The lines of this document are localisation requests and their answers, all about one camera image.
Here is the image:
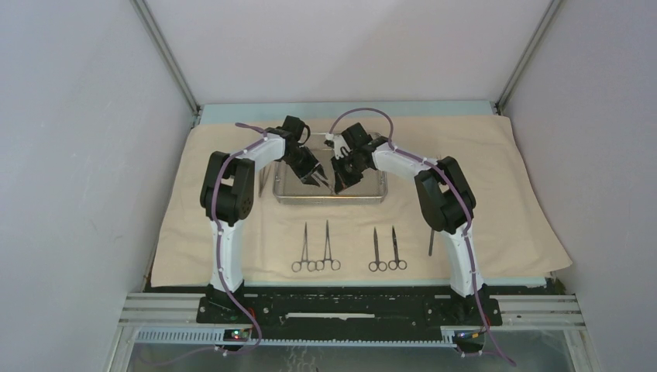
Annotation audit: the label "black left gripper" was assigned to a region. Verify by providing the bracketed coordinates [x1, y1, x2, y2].
[282, 146, 325, 187]

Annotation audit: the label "metal surgical instrument tray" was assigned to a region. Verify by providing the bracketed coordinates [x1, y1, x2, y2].
[273, 133, 387, 205]

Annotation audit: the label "beige cloth wrap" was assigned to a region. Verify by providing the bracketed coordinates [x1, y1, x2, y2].
[151, 115, 572, 287]

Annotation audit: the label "metal hemostat clamp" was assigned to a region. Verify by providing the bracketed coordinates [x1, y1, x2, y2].
[291, 224, 318, 273]
[315, 220, 342, 271]

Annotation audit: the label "metal surgical scissors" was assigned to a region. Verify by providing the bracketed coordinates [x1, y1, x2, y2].
[388, 226, 408, 270]

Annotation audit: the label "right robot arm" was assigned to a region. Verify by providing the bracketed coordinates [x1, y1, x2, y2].
[325, 123, 483, 324]

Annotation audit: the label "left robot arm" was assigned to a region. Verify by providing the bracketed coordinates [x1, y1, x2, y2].
[200, 116, 326, 323]

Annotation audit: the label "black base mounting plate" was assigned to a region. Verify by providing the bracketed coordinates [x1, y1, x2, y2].
[196, 285, 503, 326]

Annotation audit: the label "aluminium frame rail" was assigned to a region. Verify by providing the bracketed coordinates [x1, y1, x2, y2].
[119, 293, 586, 347]

